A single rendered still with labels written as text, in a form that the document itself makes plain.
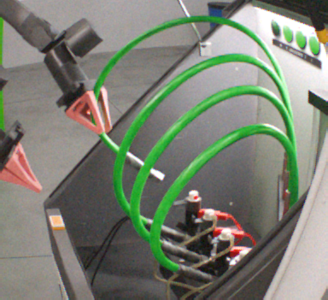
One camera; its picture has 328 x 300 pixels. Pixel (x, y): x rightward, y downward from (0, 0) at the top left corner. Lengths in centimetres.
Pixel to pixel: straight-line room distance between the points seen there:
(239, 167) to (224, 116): 14
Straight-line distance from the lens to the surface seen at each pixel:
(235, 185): 145
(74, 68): 110
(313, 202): 71
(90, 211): 136
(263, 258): 74
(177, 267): 81
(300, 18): 110
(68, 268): 110
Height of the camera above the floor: 156
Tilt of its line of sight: 20 degrees down
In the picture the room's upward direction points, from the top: straight up
